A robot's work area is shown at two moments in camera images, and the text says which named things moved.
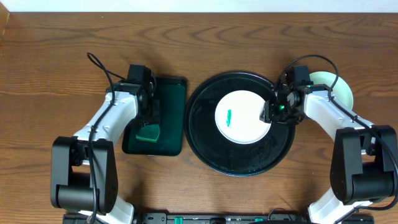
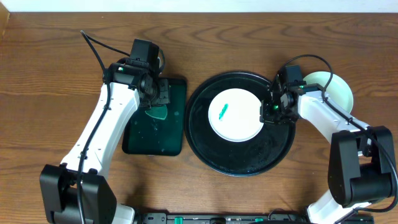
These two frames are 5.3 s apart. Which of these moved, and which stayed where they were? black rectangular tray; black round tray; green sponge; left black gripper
Moved: green sponge; left black gripper
Stayed: black rectangular tray; black round tray
